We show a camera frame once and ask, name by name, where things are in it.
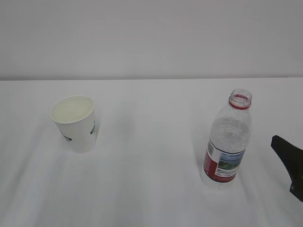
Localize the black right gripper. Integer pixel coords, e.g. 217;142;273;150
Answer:
271;135;303;202

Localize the clear plastic water bottle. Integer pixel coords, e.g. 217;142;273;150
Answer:
201;89;252;189

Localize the white paper cup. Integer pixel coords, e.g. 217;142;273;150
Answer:
50;96;96;153

